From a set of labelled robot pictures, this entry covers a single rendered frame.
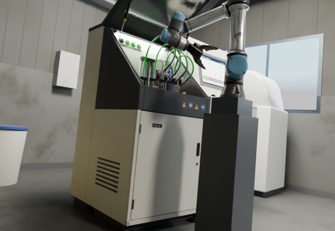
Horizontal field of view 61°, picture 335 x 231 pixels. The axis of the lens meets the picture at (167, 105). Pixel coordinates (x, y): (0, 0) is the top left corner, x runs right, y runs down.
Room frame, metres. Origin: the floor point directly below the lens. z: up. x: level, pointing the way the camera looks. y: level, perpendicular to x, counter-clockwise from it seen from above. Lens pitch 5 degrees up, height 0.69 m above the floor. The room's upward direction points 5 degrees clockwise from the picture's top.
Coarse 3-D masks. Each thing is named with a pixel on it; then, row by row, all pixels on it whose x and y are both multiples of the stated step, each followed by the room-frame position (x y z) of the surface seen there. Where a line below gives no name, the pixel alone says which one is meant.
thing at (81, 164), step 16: (96, 32) 2.31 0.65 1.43; (96, 48) 2.28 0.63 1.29; (96, 64) 2.26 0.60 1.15; (96, 80) 2.24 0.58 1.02; (80, 112) 2.40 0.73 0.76; (80, 128) 2.38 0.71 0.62; (80, 144) 2.35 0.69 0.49; (80, 160) 2.33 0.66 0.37; (80, 176) 2.30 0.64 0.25; (80, 192) 2.28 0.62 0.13
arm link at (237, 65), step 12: (228, 0) 1.62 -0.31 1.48; (240, 0) 1.51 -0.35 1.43; (240, 12) 1.53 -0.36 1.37; (240, 24) 1.53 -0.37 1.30; (240, 36) 1.53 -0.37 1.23; (240, 48) 1.53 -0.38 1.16; (228, 60) 1.51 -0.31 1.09; (240, 60) 1.50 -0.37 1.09; (228, 72) 1.54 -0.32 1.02; (240, 72) 1.51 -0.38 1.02
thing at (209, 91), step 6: (192, 42) 2.57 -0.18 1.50; (198, 42) 2.63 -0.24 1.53; (180, 54) 2.54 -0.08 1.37; (186, 54) 2.48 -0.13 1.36; (210, 54) 2.72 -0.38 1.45; (216, 54) 2.79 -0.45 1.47; (222, 54) 2.86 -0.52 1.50; (192, 60) 2.52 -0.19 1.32; (198, 72) 2.54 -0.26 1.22; (198, 78) 2.52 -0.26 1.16; (204, 90) 2.55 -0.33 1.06; (210, 90) 2.61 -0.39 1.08; (216, 90) 2.67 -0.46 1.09; (216, 96) 2.65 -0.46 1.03; (210, 102) 2.25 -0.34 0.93; (210, 108) 2.25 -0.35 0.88; (252, 108) 2.65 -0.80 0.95; (252, 114) 2.65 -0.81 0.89
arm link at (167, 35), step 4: (168, 28) 1.61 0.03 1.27; (164, 32) 1.59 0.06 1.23; (168, 32) 1.59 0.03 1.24; (172, 32) 1.60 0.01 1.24; (176, 32) 1.61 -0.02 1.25; (160, 36) 1.63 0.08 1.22; (164, 36) 1.59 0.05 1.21; (168, 36) 1.59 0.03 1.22; (172, 36) 1.60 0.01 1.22; (176, 36) 1.61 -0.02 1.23; (180, 36) 1.63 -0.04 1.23; (164, 40) 1.61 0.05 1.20; (168, 40) 1.61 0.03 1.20; (172, 40) 1.61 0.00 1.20; (176, 40) 1.61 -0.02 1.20; (172, 44) 1.63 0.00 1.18; (176, 44) 1.63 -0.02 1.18
